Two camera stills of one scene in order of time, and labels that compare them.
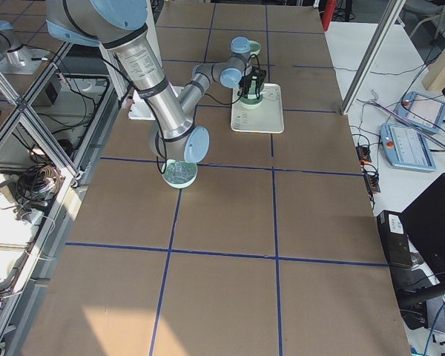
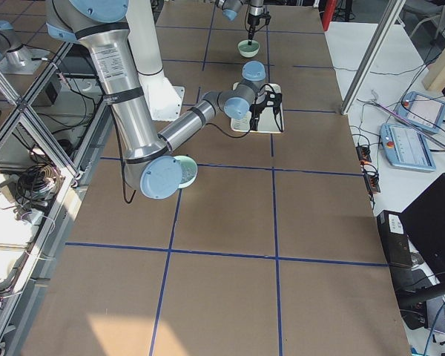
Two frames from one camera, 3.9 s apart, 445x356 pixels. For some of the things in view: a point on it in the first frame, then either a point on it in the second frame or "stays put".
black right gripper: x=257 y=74 → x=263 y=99
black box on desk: x=394 y=239 stays put
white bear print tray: x=268 y=118 stays put
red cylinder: x=328 y=13 stays put
